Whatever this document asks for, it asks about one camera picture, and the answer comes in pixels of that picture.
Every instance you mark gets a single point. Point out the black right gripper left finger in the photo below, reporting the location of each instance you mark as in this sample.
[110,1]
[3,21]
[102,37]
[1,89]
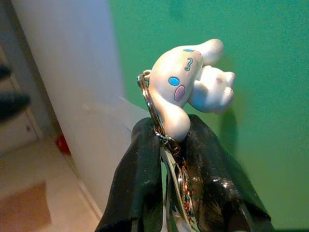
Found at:
[137,181]

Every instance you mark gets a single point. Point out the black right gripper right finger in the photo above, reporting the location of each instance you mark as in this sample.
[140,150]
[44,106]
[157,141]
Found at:
[217,193]

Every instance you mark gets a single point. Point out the white puppy charm key bunch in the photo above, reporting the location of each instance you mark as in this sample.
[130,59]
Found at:
[173,79]

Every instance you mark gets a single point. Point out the small red object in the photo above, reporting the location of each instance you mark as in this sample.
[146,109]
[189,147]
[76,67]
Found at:
[62,145]

